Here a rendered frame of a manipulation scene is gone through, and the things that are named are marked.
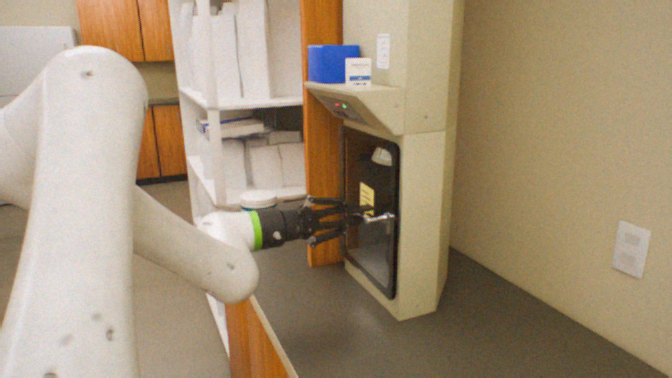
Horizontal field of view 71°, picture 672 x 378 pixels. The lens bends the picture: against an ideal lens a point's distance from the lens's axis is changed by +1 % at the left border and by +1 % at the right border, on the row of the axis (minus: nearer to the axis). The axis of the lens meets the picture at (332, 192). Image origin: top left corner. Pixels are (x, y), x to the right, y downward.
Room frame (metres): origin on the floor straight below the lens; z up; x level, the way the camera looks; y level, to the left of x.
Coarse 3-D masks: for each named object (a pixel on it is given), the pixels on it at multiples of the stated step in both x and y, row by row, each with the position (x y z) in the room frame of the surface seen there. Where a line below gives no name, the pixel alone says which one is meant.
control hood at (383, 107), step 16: (336, 96) 1.11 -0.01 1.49; (352, 96) 1.01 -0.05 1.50; (368, 96) 0.99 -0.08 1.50; (384, 96) 1.00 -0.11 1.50; (400, 96) 1.02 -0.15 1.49; (368, 112) 1.02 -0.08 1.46; (384, 112) 1.00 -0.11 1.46; (400, 112) 1.02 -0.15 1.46; (384, 128) 1.02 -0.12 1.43; (400, 128) 1.02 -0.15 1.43
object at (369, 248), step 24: (360, 144) 1.19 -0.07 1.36; (384, 144) 1.07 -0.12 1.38; (360, 168) 1.19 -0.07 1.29; (384, 168) 1.07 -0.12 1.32; (384, 192) 1.07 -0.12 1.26; (360, 240) 1.19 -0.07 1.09; (384, 240) 1.07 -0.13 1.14; (360, 264) 1.19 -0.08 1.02; (384, 264) 1.06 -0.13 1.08; (384, 288) 1.06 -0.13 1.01
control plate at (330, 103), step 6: (318, 96) 1.25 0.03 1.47; (324, 102) 1.25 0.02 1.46; (330, 102) 1.20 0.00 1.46; (336, 102) 1.15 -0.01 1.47; (342, 102) 1.11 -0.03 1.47; (330, 108) 1.25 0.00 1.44; (336, 108) 1.21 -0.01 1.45; (342, 108) 1.16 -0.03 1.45; (348, 108) 1.11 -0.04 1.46; (336, 114) 1.26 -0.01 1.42; (342, 114) 1.21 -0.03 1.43; (354, 114) 1.12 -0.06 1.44; (354, 120) 1.17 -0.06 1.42; (360, 120) 1.12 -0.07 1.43
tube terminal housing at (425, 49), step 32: (352, 0) 1.26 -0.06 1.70; (384, 0) 1.12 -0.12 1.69; (416, 0) 1.03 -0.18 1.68; (448, 0) 1.06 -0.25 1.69; (352, 32) 1.26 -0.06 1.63; (416, 32) 1.03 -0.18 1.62; (448, 32) 1.06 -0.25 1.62; (416, 64) 1.03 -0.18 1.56; (448, 64) 1.07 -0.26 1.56; (416, 96) 1.04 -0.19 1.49; (448, 96) 1.08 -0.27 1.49; (416, 128) 1.04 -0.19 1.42; (448, 128) 1.11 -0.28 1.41; (416, 160) 1.04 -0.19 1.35; (448, 160) 1.14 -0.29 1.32; (416, 192) 1.04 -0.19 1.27; (448, 192) 1.18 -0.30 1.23; (416, 224) 1.04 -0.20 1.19; (448, 224) 1.21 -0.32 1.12; (416, 256) 1.04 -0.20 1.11; (416, 288) 1.04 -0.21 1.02
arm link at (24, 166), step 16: (0, 112) 0.61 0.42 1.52; (0, 128) 0.59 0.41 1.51; (0, 144) 0.59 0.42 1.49; (0, 160) 0.59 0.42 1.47; (16, 160) 0.59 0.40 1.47; (32, 160) 0.59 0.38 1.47; (0, 176) 0.59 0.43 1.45; (16, 176) 0.59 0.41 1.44; (32, 176) 0.60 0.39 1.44; (0, 192) 0.60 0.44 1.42; (16, 192) 0.60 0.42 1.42
